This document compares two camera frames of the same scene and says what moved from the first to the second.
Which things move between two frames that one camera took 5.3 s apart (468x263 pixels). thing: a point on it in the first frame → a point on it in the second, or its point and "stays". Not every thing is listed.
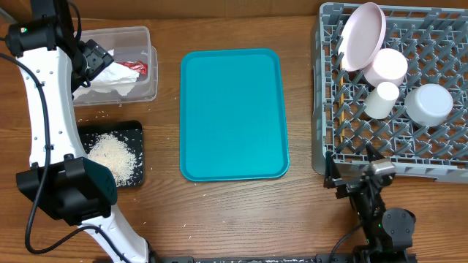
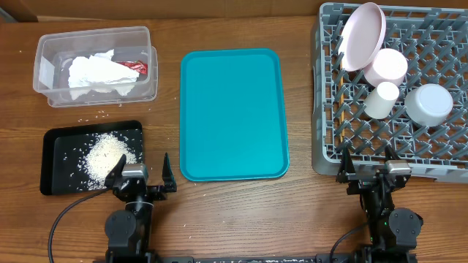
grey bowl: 428,104 stays
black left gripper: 98,58 → 161,191
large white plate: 361,35 stays
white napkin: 115,77 stays
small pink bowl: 389,66 stays
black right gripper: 348,185 → 360,182
